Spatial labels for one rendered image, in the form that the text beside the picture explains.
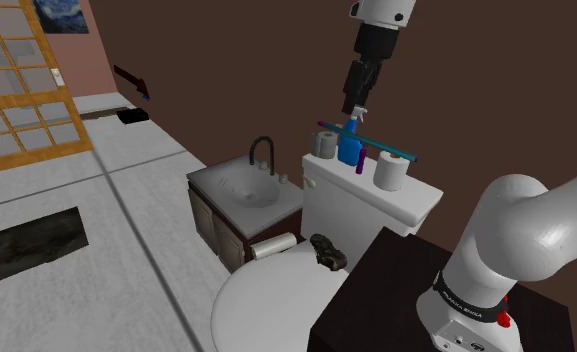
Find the blue wall painting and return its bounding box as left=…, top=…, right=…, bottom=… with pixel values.
left=31, top=0, right=91, bottom=35

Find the black box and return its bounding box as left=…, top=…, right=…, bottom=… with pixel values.
left=115, top=107, right=151, bottom=126

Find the blue spray bottle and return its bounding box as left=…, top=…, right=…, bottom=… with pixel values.
left=337, top=107, right=369, bottom=167

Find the sink vanity with black faucet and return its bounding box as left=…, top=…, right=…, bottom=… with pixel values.
left=185, top=135, right=305, bottom=275

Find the grey toilet paper roll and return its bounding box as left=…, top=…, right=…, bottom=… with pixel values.
left=309, top=131, right=326, bottom=158
left=319, top=129, right=339, bottom=161

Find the wooden door with glass panes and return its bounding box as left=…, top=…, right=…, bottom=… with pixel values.
left=0, top=0, right=95, bottom=175

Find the dark floor rug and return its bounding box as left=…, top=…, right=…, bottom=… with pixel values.
left=0, top=206, right=90, bottom=292

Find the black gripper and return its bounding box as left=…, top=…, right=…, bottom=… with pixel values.
left=341, top=22, right=401, bottom=116

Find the long teal rod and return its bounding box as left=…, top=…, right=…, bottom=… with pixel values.
left=316, top=120, right=419, bottom=164

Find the white toilet paper roll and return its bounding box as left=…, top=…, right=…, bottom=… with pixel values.
left=372, top=150, right=412, bottom=193

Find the dark lumpy sponge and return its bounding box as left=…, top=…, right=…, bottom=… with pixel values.
left=309, top=232, right=348, bottom=271

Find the white paper roll on holder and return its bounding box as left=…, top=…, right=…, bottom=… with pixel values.
left=249, top=231, right=298, bottom=262

